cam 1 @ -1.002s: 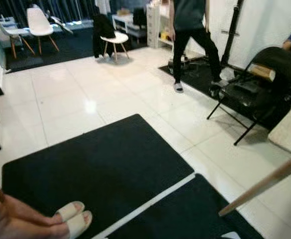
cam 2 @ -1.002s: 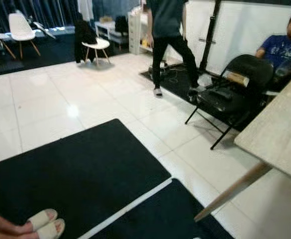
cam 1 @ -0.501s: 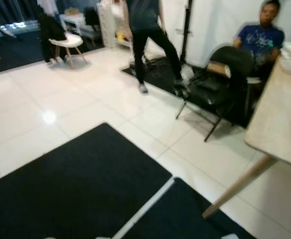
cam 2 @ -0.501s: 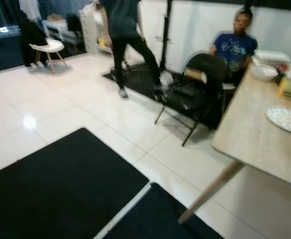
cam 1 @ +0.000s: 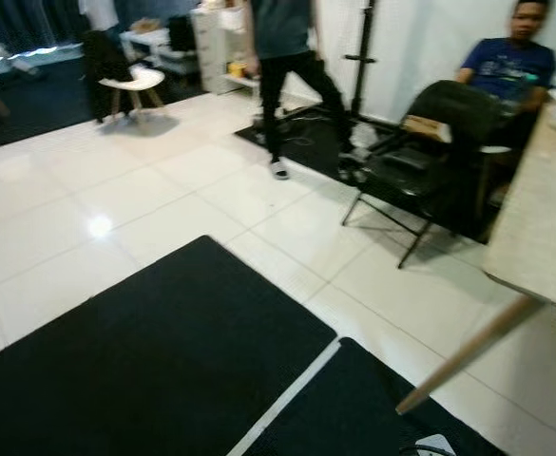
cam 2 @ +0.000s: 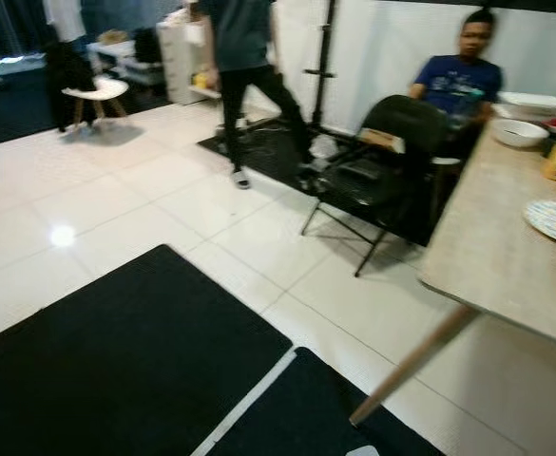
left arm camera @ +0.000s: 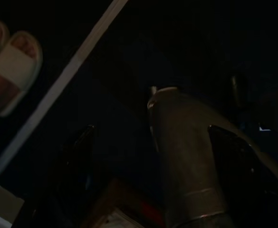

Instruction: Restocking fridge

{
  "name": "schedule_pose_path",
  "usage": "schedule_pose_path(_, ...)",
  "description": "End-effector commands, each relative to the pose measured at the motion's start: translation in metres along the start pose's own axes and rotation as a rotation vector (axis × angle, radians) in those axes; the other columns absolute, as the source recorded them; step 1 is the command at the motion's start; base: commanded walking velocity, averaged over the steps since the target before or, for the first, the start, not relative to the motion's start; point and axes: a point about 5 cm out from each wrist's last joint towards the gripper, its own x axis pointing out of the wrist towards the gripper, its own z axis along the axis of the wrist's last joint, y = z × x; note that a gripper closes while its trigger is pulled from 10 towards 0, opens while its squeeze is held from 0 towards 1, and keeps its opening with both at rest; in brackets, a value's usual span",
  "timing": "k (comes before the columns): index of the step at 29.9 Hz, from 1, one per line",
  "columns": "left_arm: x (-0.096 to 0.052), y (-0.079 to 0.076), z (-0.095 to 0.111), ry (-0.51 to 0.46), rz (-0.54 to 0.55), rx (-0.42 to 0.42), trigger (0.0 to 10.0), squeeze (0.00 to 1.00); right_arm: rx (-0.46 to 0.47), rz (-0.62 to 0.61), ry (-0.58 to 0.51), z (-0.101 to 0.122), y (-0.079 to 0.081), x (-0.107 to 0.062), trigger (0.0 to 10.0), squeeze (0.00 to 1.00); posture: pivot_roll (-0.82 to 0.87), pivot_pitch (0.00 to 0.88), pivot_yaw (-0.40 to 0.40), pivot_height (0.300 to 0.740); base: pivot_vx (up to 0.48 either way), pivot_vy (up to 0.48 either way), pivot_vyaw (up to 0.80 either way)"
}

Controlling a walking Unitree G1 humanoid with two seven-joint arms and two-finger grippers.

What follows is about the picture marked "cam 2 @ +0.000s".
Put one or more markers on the black jacket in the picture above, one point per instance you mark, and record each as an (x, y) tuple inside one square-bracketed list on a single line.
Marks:
[(67, 71)]

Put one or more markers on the white chair wooden legs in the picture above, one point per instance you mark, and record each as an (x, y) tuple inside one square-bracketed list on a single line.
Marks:
[(97, 92)]

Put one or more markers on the dark blue curtain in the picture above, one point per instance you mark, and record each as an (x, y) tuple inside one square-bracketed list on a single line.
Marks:
[(7, 24)]

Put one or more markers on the white shelving unit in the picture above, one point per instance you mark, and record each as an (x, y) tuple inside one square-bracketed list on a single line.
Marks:
[(182, 57)]

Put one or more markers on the person in grey shirt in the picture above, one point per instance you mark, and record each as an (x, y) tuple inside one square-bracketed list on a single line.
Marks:
[(249, 57)]

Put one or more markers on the black light stand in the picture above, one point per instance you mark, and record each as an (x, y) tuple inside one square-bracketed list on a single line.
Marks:
[(323, 57)]

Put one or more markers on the black folding chair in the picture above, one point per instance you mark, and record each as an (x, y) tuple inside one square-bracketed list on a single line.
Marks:
[(382, 152)]

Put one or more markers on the wooden dining table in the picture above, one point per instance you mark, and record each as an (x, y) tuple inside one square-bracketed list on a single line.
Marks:
[(496, 256)]

